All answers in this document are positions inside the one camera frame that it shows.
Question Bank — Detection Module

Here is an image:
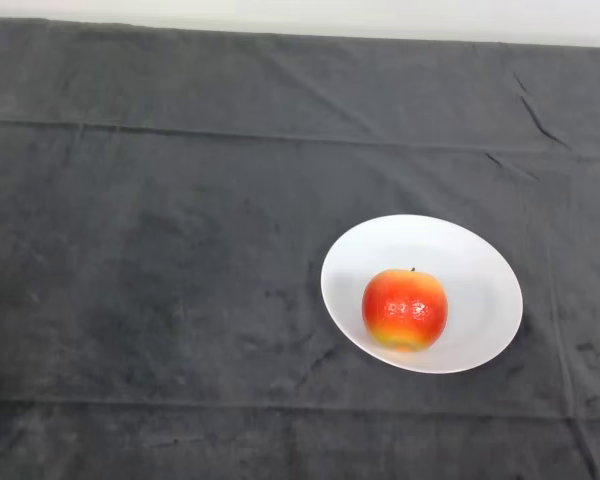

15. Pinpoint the red yellow apple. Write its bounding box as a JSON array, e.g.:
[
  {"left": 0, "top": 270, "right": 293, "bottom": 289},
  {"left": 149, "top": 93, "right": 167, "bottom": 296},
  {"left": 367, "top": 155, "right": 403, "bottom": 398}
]
[{"left": 361, "top": 267, "right": 450, "bottom": 353}]

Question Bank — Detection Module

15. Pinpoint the white round plate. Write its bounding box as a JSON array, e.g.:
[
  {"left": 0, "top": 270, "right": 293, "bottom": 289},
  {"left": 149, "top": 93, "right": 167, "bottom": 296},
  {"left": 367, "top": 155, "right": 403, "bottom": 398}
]
[{"left": 320, "top": 214, "right": 524, "bottom": 375}]

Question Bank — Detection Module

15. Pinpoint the dark grey table cloth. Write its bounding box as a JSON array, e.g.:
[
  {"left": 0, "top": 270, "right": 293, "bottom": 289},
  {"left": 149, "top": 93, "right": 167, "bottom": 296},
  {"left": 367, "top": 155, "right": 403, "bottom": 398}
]
[{"left": 0, "top": 17, "right": 600, "bottom": 480}]

